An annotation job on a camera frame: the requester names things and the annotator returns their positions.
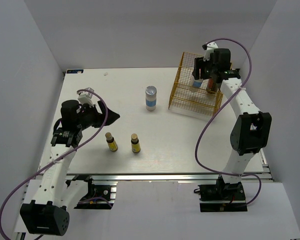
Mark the blue label spice jar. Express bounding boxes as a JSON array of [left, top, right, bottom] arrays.
[[189, 78, 203, 88], [145, 85, 157, 111]]

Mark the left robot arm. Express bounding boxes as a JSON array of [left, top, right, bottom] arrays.
[[20, 100, 120, 236]]

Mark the blue table sticker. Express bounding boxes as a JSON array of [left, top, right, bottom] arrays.
[[66, 69, 84, 74]]

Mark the right small yellow bottle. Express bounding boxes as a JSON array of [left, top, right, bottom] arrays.
[[131, 133, 141, 153]]

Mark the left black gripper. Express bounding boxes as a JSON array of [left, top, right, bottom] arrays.
[[76, 100, 120, 131]]

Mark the yellow wire basket rack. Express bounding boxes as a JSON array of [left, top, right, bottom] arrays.
[[168, 52, 223, 119]]

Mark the left small yellow bottle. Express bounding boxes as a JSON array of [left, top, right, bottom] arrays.
[[105, 132, 118, 152]]

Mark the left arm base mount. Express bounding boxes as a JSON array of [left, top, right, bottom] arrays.
[[65, 175, 117, 210]]

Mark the aluminium table frame rail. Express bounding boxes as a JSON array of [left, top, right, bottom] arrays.
[[62, 172, 273, 183]]

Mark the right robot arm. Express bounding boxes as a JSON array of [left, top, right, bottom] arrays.
[[192, 45, 272, 200]]

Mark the soy sauce bottle red label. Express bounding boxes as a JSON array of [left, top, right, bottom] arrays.
[[206, 78, 218, 95]]

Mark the small yellow bottle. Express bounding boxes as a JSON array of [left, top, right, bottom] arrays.
[[105, 132, 118, 152], [131, 133, 141, 153]]

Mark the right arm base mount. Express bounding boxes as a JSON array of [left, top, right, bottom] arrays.
[[193, 176, 248, 213]]

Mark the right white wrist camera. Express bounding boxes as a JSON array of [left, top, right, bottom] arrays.
[[202, 41, 219, 61]]

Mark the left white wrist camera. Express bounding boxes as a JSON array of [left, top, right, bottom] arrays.
[[77, 87, 95, 108]]

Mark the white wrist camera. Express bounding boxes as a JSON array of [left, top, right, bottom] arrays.
[[77, 87, 95, 108], [202, 41, 219, 61]]

